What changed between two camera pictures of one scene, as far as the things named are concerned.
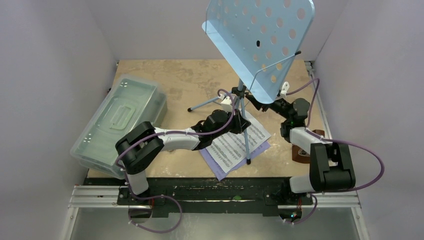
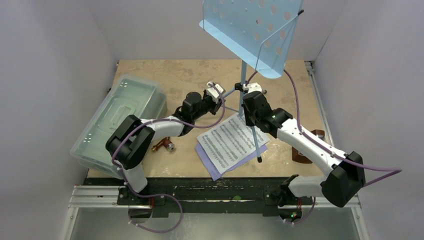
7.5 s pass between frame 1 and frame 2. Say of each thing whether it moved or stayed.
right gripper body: moved
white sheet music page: stayed
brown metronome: stayed
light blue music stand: moved
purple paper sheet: moved
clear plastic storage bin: stayed
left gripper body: moved
